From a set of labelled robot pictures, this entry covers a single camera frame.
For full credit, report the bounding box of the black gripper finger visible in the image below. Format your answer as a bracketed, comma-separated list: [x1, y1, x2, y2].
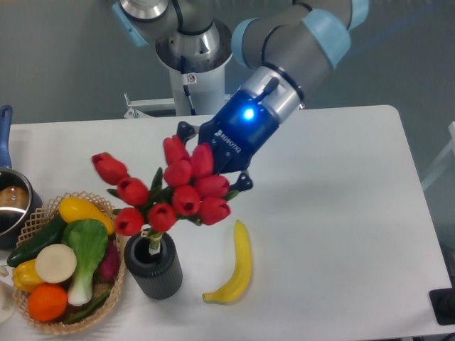
[176, 121, 199, 146]
[230, 170, 253, 191]

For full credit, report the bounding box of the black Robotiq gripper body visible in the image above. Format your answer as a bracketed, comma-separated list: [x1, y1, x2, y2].
[198, 90, 279, 173]

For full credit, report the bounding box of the red tulip bouquet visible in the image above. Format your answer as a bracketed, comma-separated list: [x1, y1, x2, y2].
[91, 136, 239, 251]

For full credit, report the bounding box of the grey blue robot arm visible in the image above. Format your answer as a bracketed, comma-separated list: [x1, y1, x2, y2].
[112, 1, 369, 191]

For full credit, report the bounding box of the dark grey ribbed vase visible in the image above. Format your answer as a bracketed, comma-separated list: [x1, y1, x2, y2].
[124, 233, 183, 300]

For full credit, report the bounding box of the yellow banana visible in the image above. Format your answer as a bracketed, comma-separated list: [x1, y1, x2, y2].
[202, 220, 253, 305]

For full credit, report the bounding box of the yellow squash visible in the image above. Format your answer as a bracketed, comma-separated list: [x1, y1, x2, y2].
[58, 197, 114, 235]

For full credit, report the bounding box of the green bok choy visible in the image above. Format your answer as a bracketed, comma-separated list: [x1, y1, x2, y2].
[62, 219, 108, 306]

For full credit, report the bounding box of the purple sweet potato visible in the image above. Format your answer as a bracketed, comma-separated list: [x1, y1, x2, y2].
[97, 239, 120, 280]

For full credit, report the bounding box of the green cucumber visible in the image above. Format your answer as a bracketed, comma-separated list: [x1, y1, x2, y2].
[6, 215, 67, 268]

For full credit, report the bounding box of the woven wicker basket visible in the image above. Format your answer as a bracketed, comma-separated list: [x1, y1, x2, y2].
[13, 191, 126, 335]

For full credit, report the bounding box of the yellow bell pepper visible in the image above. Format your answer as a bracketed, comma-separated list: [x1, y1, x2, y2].
[12, 259, 44, 293]

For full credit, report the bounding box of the green bean pod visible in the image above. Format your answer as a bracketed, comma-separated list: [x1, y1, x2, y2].
[63, 291, 109, 325]

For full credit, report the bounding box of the orange fruit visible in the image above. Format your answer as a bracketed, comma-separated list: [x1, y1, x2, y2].
[28, 283, 68, 322]

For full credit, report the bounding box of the black device at table edge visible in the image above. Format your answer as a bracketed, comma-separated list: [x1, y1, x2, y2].
[429, 288, 454, 325]

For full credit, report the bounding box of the small white garlic piece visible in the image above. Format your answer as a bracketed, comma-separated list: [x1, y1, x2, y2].
[0, 266, 9, 277]

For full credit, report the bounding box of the white plate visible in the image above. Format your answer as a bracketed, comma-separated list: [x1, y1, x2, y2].
[0, 281, 16, 323]

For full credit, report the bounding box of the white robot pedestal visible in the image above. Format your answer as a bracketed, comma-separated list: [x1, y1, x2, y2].
[123, 17, 250, 119]

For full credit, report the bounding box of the black cable on pedestal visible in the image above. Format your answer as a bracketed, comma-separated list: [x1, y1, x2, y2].
[179, 55, 197, 116]

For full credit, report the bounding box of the blue handled saucepan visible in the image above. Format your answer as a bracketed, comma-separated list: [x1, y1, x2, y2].
[1, 105, 42, 249]

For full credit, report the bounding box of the white frame at right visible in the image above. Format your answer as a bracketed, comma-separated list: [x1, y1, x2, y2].
[421, 122, 454, 191]

